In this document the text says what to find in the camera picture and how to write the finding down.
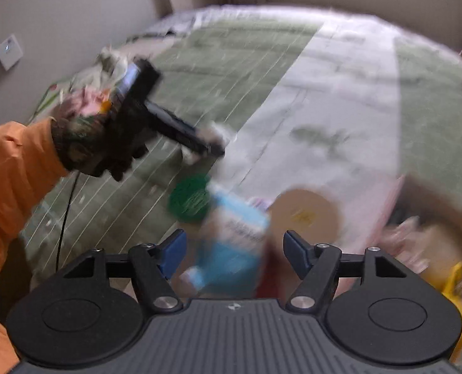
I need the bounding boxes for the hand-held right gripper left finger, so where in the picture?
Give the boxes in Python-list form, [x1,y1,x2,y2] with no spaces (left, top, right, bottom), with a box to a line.
[61,229,187,314]

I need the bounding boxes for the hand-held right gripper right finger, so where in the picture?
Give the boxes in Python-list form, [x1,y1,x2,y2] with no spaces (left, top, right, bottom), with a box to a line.
[283,230,408,313]

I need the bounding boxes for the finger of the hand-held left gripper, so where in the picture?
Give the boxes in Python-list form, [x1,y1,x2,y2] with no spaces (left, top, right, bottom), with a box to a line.
[144,100,226,158]

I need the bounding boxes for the blue tissue packet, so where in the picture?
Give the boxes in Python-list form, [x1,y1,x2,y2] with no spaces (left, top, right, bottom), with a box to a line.
[178,185,272,297]

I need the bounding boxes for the pink box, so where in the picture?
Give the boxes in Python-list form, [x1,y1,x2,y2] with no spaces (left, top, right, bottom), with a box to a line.
[340,173,462,293]

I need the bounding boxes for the pink checked cloth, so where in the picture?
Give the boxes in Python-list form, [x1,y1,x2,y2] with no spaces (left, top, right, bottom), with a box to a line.
[383,217,430,274]

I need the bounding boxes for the yellow duck toy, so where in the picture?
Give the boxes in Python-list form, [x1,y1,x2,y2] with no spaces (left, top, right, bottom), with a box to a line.
[426,261,462,359]

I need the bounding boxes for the person's left hand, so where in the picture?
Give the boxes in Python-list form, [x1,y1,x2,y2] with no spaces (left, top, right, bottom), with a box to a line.
[51,102,150,182]

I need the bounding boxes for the clear jar with tan contents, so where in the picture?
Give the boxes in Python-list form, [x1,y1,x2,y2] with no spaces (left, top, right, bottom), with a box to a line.
[268,188,341,281]

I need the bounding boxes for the green and white bedsheet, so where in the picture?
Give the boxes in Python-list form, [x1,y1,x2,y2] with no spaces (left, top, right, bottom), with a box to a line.
[21,3,462,281]

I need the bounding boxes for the black cable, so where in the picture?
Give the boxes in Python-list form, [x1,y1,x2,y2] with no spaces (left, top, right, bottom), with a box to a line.
[56,170,78,271]

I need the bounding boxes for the white wall switch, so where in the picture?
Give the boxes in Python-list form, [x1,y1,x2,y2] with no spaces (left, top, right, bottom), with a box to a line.
[0,34,23,71]

